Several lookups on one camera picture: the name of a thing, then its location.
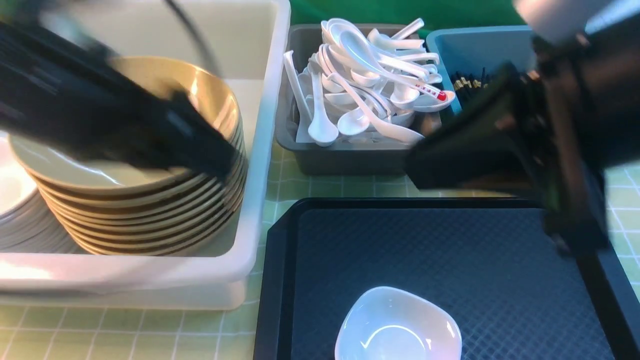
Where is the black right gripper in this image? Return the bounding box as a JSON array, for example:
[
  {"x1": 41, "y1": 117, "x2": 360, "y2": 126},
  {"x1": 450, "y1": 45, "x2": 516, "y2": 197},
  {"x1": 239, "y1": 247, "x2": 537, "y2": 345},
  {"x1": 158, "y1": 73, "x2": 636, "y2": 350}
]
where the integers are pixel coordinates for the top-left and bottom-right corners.
[{"x1": 404, "y1": 30, "x2": 639, "y2": 257}]

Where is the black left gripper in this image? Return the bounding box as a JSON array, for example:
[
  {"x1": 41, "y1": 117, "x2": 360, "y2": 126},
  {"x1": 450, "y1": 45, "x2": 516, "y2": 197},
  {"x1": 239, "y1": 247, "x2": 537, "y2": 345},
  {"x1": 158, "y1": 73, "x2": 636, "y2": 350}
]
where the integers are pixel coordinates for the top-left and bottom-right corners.
[{"x1": 0, "y1": 23, "x2": 238, "y2": 178}]

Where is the tan noodle bowl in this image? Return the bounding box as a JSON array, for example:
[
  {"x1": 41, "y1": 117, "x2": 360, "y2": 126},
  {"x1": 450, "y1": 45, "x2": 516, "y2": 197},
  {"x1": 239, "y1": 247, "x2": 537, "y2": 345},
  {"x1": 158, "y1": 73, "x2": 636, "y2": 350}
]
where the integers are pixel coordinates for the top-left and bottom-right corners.
[{"x1": 7, "y1": 56, "x2": 246, "y2": 196}]

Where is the white square dish front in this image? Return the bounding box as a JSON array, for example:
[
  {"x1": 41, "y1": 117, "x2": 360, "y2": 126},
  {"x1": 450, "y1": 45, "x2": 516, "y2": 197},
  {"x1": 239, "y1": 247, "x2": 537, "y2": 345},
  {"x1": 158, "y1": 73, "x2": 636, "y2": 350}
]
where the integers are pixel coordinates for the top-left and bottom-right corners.
[{"x1": 334, "y1": 286, "x2": 462, "y2": 360}]

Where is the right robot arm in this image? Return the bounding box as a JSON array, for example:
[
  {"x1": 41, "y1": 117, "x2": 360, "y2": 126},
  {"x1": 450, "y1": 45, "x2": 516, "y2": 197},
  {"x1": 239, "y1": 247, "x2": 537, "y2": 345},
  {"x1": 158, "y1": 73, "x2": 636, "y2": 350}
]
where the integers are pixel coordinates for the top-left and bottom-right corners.
[{"x1": 404, "y1": 0, "x2": 639, "y2": 257}]

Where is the bundle of black chopsticks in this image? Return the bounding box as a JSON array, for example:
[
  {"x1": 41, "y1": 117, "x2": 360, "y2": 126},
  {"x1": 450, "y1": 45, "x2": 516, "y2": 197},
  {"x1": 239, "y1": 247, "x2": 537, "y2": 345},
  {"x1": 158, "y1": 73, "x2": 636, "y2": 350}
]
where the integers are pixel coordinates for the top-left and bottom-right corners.
[{"x1": 449, "y1": 67, "x2": 493, "y2": 107}]

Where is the blue chopstick bin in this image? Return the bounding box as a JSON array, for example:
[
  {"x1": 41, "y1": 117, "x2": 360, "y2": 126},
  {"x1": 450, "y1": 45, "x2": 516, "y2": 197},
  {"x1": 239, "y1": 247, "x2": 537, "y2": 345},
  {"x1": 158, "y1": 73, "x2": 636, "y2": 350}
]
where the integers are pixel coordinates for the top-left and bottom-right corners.
[{"x1": 425, "y1": 26, "x2": 535, "y2": 124}]

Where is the stack of tan bowls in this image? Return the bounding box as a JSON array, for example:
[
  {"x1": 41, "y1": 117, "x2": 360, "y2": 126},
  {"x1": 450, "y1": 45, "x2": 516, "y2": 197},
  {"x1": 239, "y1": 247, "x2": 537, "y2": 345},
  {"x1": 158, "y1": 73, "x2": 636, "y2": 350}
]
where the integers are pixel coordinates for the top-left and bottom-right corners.
[{"x1": 30, "y1": 130, "x2": 247, "y2": 256}]

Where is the stack of white plates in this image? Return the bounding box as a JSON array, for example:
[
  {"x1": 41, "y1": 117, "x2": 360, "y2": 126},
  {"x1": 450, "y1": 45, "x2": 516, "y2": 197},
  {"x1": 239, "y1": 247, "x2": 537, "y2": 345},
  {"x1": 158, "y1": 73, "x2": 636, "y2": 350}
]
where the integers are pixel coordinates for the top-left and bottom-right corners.
[{"x1": 0, "y1": 132, "x2": 80, "y2": 254}]

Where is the black serving tray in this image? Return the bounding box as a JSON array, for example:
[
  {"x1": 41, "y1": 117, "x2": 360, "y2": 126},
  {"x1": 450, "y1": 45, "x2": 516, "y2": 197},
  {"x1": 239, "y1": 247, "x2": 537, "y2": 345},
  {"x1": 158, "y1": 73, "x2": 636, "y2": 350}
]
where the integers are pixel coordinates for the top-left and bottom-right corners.
[{"x1": 253, "y1": 197, "x2": 639, "y2": 360}]

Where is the large white plastic bin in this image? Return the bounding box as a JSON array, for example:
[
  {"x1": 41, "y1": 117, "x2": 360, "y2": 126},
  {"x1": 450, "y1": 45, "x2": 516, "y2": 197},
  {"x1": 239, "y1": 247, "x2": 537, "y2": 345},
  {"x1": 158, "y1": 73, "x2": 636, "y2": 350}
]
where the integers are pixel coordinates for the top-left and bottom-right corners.
[{"x1": 1, "y1": 0, "x2": 291, "y2": 310}]

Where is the grey spoon bin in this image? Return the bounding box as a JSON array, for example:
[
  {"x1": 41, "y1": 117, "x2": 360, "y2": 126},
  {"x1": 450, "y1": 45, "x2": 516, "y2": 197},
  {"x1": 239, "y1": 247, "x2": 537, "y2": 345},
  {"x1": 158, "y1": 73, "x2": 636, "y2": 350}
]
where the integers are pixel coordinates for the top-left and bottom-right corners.
[{"x1": 274, "y1": 23, "x2": 441, "y2": 176}]

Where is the pile of white spoons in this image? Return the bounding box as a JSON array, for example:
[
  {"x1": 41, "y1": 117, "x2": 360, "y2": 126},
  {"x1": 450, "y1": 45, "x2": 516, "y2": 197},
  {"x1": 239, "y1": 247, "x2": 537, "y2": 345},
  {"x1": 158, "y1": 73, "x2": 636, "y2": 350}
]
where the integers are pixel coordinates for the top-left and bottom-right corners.
[{"x1": 276, "y1": 18, "x2": 457, "y2": 148}]

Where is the green checkered tablecloth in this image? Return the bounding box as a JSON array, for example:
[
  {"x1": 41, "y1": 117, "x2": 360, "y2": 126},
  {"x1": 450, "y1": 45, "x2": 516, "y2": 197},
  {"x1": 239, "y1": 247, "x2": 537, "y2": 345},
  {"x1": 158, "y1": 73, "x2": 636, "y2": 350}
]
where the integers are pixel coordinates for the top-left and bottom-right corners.
[{"x1": 1, "y1": 146, "x2": 639, "y2": 360}]

